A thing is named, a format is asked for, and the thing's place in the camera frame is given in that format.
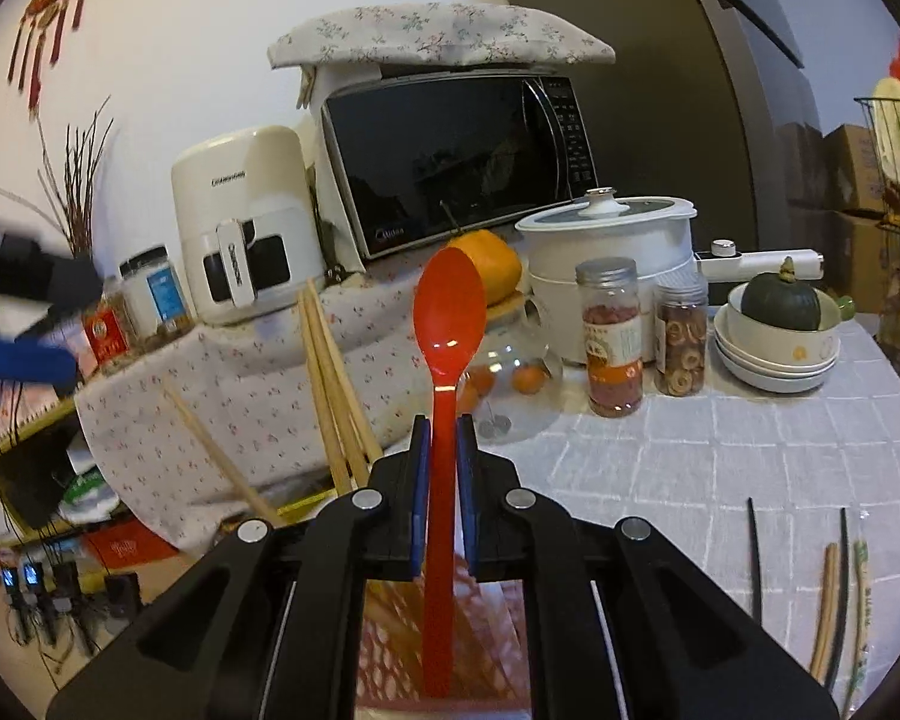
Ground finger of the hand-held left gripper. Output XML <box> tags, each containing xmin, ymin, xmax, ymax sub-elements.
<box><xmin>0</xmin><ymin>336</ymin><xmax>80</xmax><ymax>395</ymax></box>
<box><xmin>0</xmin><ymin>191</ymin><xmax>104</xmax><ymax>308</ymax></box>

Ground stack of white bowls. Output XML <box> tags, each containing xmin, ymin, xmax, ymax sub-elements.
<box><xmin>712</xmin><ymin>311</ymin><xmax>841</xmax><ymax>395</ymax></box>

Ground black microwave oven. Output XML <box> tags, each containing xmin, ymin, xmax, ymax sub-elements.
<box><xmin>321</xmin><ymin>73</ymin><xmax>599</xmax><ymax>261</ymax></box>

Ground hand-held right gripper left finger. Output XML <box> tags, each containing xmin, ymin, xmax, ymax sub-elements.
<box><xmin>45</xmin><ymin>414</ymin><xmax>432</xmax><ymax>720</ymax></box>

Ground dry branches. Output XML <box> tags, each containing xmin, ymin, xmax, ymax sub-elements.
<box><xmin>0</xmin><ymin>96</ymin><xmax>115</xmax><ymax>260</ymax></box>

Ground cardboard box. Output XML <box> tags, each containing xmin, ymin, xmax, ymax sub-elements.
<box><xmin>821</xmin><ymin>124</ymin><xmax>887</xmax><ymax>215</ymax></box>

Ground clear glass jar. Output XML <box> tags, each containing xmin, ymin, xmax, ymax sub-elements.
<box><xmin>456</xmin><ymin>292</ymin><xmax>565</xmax><ymax>443</ymax></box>

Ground jar of dried ring slices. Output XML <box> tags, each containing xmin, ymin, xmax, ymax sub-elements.
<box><xmin>653</xmin><ymin>274</ymin><xmax>710</xmax><ymax>398</ymax></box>

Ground pink cutout utensil holder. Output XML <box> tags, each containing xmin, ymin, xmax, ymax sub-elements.
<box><xmin>354</xmin><ymin>551</ymin><xmax>535</xmax><ymax>720</ymax></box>

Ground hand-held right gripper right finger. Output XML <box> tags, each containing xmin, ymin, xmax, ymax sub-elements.
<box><xmin>456</xmin><ymin>414</ymin><xmax>842</xmax><ymax>720</ymax></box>

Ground red plastic spoon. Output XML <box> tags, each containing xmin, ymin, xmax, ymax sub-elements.
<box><xmin>412</xmin><ymin>246</ymin><xmax>488</xmax><ymax>700</ymax></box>

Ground red label jar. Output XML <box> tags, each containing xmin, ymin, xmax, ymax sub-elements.
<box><xmin>82</xmin><ymin>300</ymin><xmax>134</xmax><ymax>370</ymax></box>

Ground red wall ornament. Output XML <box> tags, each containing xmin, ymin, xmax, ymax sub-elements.
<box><xmin>6</xmin><ymin>0</ymin><xmax>92</xmax><ymax>115</ymax></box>

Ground floral microwave cover cloth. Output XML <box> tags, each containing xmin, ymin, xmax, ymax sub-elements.
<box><xmin>266</xmin><ymin>4</ymin><xmax>617</xmax><ymax>74</ymax></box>

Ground wooden chopstick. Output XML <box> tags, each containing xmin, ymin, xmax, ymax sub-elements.
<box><xmin>161</xmin><ymin>379</ymin><xmax>284</xmax><ymax>530</ymax></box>
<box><xmin>307</xmin><ymin>281</ymin><xmax>383</xmax><ymax>485</ymax></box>
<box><xmin>298</xmin><ymin>289</ymin><xmax>355</xmax><ymax>497</ymax></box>
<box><xmin>808</xmin><ymin>544</ymin><xmax>841</xmax><ymax>682</ymax></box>

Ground pale printed chopstick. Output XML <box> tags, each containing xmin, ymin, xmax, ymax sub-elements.
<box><xmin>849</xmin><ymin>538</ymin><xmax>871</xmax><ymax>702</ymax></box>

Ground clear jar with blue label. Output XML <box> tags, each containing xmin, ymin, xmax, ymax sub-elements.
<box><xmin>118</xmin><ymin>244</ymin><xmax>196</xmax><ymax>340</ymax></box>

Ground white electric cooking pot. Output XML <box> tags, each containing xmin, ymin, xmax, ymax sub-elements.
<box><xmin>515</xmin><ymin>187</ymin><xmax>700</xmax><ymax>370</ymax></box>

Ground white air fryer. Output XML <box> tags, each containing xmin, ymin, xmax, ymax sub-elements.
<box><xmin>170</xmin><ymin>125</ymin><xmax>325</xmax><ymax>326</ymax></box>

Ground floral cabinet cloth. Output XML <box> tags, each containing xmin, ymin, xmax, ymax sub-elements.
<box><xmin>73</xmin><ymin>277</ymin><xmax>545</xmax><ymax>545</ymax></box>

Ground jar of red dried berries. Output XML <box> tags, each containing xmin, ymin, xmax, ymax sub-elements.
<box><xmin>575</xmin><ymin>256</ymin><xmax>644</xmax><ymax>419</ymax></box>

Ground green kabocha squash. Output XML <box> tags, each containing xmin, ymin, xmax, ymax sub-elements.
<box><xmin>741</xmin><ymin>256</ymin><xmax>823</xmax><ymax>332</ymax></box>

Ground large orange fruit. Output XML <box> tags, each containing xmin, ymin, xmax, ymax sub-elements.
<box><xmin>448</xmin><ymin>229</ymin><xmax>524</xmax><ymax>310</ymax></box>

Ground black chopstick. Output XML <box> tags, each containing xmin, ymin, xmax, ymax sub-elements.
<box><xmin>746</xmin><ymin>497</ymin><xmax>763</xmax><ymax>623</ymax></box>
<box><xmin>825</xmin><ymin>508</ymin><xmax>850</xmax><ymax>687</ymax></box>

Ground grey refrigerator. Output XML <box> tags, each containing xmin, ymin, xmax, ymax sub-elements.
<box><xmin>484</xmin><ymin>0</ymin><xmax>830</xmax><ymax>241</ymax></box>

